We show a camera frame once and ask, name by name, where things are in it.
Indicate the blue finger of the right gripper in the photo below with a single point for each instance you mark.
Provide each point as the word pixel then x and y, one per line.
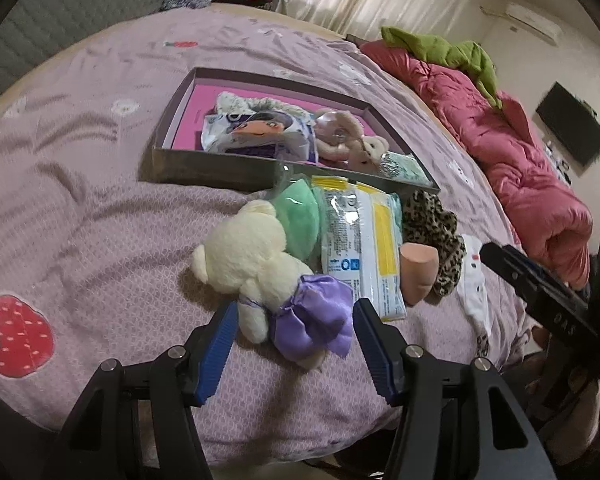
pixel 520 272

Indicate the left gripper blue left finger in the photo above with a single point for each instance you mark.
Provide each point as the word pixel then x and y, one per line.
pixel 210 349

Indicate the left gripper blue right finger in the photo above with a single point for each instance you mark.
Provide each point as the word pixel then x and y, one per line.
pixel 382 346

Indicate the cream teddy bear purple skirt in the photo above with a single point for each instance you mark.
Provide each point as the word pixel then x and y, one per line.
pixel 280 299

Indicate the peach makeup sponge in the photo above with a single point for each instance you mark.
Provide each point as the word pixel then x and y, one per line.
pixel 419 266

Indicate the yellow white wipes pack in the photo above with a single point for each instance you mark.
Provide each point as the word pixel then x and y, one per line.
pixel 361 238

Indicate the leopard print scrunchie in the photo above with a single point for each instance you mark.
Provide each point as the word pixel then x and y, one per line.
pixel 426 222

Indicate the green powder puff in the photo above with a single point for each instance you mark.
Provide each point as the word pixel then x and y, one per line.
pixel 297 210

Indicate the green tissue pack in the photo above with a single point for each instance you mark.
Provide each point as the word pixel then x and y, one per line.
pixel 405 168

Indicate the small tan teddy bear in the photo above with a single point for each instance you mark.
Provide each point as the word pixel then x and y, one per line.
pixel 365 154

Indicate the cartoon print wipes pack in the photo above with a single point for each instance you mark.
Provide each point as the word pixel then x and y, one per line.
pixel 273 135

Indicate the beige bunny plush pink bow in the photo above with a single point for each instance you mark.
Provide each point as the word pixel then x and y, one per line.
pixel 335 133

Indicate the cream floral scrunchie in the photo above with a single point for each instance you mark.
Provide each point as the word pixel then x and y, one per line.
pixel 237 107

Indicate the person's right hand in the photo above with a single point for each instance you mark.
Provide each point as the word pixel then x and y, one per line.
pixel 571 434

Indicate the pink red quilted duvet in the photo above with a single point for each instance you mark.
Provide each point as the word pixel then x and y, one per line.
pixel 552 224

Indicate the purple strawberry print bedspread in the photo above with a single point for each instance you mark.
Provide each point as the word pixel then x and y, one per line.
pixel 103 255

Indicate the black flat screen television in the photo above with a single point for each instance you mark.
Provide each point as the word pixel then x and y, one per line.
pixel 573 124

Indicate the dark shallow cardboard box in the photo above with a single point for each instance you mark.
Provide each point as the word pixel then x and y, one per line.
pixel 251 173

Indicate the pink and blue book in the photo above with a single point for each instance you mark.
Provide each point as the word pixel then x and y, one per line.
pixel 199 101

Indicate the green fleece blanket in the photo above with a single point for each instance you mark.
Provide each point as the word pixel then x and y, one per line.
pixel 466 56

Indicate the dark patterned cloth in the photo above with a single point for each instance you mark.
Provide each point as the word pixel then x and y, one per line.
pixel 168 5

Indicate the white wall air conditioner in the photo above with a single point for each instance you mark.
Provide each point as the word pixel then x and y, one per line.
pixel 550 31

